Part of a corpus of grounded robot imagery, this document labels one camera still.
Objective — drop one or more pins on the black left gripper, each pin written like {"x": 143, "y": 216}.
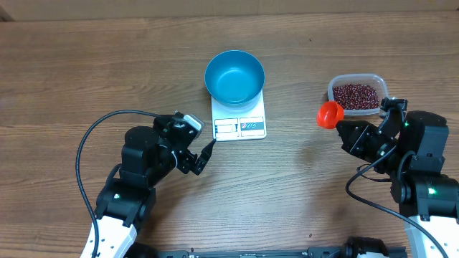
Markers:
{"x": 186, "y": 162}

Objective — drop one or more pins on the red scoop with blue handle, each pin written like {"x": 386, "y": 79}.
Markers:
{"x": 329, "y": 115}

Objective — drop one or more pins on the blue metal bowl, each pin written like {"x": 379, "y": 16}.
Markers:
{"x": 234, "y": 78}

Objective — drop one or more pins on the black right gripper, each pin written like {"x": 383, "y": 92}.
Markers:
{"x": 354, "y": 145}

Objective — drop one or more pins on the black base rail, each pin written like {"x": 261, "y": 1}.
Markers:
{"x": 354, "y": 247}

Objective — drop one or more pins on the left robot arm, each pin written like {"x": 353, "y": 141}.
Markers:
{"x": 124, "y": 205}

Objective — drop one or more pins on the white digital kitchen scale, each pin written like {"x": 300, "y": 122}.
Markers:
{"x": 246, "y": 122}

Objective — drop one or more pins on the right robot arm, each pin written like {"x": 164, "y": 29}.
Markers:
{"x": 408, "y": 147}

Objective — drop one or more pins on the red beans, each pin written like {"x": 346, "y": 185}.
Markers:
{"x": 356, "y": 96}

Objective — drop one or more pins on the clear plastic container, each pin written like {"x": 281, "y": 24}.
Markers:
{"x": 365, "y": 79}

